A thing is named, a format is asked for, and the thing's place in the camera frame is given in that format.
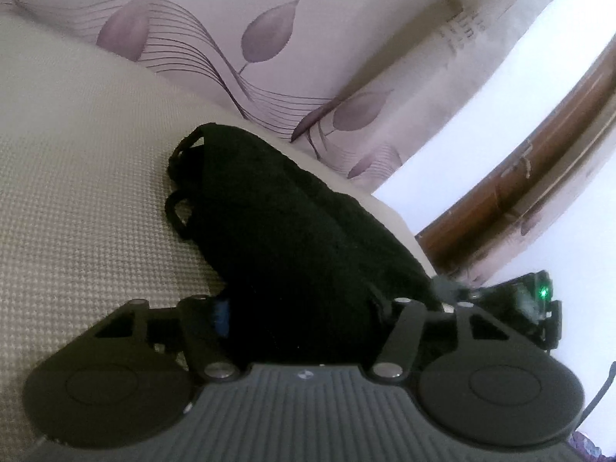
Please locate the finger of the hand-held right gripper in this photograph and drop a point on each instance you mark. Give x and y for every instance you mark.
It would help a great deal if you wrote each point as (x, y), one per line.
(452, 289)

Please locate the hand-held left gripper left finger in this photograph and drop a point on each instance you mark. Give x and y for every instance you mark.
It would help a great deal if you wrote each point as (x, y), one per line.
(220, 318)

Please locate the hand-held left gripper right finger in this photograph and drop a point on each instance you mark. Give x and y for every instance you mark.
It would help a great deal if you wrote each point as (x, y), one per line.
(406, 318)

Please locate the black knit garment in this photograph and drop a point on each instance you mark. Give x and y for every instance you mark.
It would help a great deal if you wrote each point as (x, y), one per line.
(288, 250)

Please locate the beige textured mattress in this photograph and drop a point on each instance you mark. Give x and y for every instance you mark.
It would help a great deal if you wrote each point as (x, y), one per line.
(72, 178)

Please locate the leaf print curtain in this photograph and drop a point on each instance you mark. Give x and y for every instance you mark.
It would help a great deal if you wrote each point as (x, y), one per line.
(337, 33)

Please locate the brown wooden rail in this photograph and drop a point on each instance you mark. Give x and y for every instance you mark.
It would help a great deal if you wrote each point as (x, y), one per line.
(505, 192)

